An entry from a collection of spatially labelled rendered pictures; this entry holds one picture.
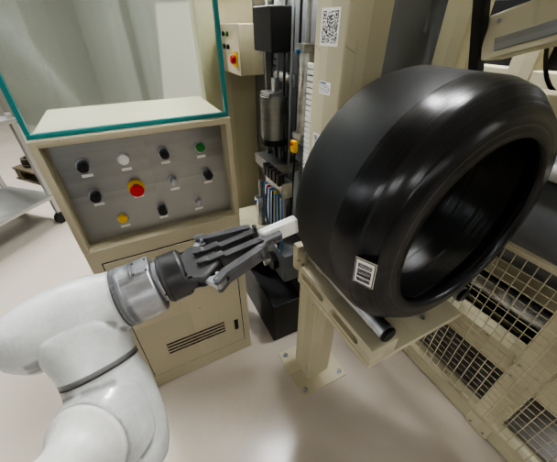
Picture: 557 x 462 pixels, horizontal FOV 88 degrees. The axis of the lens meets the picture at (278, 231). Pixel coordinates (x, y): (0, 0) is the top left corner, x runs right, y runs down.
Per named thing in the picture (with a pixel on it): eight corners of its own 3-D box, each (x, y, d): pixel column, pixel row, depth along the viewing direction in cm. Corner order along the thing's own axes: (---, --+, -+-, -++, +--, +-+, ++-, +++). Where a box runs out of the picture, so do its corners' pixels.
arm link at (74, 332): (118, 264, 48) (149, 337, 48) (11, 307, 43) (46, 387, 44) (95, 265, 37) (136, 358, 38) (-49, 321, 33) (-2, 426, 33)
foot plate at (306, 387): (278, 354, 163) (278, 352, 162) (318, 335, 173) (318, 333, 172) (302, 399, 144) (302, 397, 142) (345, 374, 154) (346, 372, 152)
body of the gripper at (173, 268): (156, 283, 39) (220, 255, 41) (147, 247, 45) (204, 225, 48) (175, 315, 44) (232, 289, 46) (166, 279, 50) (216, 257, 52)
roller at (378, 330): (307, 249, 93) (318, 246, 95) (305, 260, 96) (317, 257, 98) (385, 334, 68) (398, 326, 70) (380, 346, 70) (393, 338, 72)
